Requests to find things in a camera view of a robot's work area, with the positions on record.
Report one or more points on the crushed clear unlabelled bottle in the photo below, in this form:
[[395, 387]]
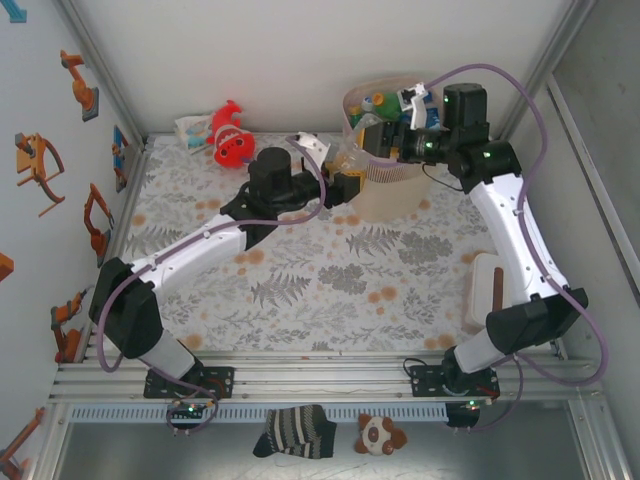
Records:
[[347, 157]]

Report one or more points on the square Fiji water bottle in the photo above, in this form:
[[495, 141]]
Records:
[[435, 117]]

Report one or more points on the clear bottle blue cap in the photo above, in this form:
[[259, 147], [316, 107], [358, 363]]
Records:
[[368, 102]]

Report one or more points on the beige slatted plastic bin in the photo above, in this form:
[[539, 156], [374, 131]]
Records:
[[395, 200]]

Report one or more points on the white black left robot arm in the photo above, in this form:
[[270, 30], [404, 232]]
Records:
[[190, 255]]

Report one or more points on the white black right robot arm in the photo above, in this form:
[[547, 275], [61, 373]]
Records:
[[515, 235]]

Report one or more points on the red plush fish toy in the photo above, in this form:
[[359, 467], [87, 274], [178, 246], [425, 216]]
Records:
[[232, 145]]

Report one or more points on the floral tablecloth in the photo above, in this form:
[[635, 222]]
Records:
[[325, 310]]

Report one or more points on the white tissue box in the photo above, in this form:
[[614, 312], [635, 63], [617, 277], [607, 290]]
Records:
[[482, 285]]

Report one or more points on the small green circuit board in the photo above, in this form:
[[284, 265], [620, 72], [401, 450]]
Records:
[[190, 407], [470, 405]]

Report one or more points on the black beige striped sock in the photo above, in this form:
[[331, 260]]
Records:
[[295, 432]]

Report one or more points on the brown white plush toy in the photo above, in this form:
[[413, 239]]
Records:
[[375, 435]]

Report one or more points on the aluminium frame post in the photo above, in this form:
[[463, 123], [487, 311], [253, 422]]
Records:
[[545, 70], [105, 75]]

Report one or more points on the aluminium side frame bar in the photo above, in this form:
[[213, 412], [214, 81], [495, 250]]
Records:
[[587, 170]]

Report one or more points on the aluminium table side rail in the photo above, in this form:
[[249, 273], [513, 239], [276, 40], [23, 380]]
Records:
[[135, 185]]

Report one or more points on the blue orange clamp wall sticker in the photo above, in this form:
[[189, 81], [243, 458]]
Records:
[[120, 155]]

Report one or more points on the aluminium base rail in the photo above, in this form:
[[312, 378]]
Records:
[[320, 380]]

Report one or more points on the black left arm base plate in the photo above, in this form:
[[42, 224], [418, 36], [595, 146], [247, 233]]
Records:
[[220, 382]]

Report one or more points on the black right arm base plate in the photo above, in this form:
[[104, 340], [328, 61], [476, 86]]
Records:
[[425, 382]]

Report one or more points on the orange claw wall sticker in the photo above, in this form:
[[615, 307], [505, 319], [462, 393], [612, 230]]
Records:
[[30, 160]]

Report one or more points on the orange block wall sticker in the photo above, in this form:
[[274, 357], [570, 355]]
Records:
[[6, 267]]

